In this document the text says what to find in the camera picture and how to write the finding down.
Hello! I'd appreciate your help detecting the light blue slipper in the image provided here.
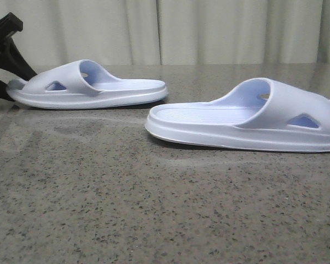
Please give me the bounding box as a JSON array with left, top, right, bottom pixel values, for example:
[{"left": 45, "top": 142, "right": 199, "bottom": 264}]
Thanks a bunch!
[
  {"left": 6, "top": 59, "right": 168, "bottom": 109},
  {"left": 145, "top": 78, "right": 330, "bottom": 152}
]

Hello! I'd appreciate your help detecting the beige curtain backdrop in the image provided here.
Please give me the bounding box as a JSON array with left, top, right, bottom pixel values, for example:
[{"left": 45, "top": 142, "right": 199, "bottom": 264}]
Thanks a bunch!
[{"left": 0, "top": 1, "right": 330, "bottom": 66}]

